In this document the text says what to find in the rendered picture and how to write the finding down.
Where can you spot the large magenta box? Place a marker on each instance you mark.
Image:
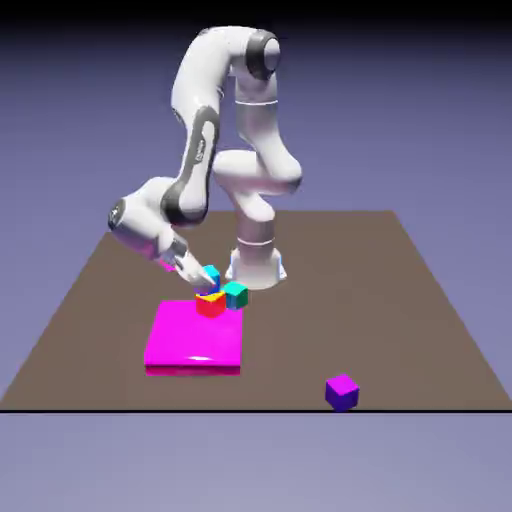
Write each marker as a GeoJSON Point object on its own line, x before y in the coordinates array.
{"type": "Point", "coordinates": [194, 338]}

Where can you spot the small purple cube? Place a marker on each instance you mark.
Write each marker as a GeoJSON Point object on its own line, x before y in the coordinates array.
{"type": "Point", "coordinates": [342, 392]}

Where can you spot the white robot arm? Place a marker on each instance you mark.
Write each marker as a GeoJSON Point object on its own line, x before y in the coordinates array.
{"type": "Point", "coordinates": [248, 120]}

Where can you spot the small red cube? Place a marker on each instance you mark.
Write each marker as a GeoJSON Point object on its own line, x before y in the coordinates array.
{"type": "Point", "coordinates": [210, 306]}

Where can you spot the small cyan cube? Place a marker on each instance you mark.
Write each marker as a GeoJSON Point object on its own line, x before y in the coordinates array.
{"type": "Point", "coordinates": [212, 274]}

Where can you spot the small green cube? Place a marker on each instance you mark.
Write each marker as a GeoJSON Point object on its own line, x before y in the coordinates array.
{"type": "Point", "coordinates": [236, 295]}

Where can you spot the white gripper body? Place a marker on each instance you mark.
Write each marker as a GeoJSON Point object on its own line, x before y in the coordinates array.
{"type": "Point", "coordinates": [194, 272]}

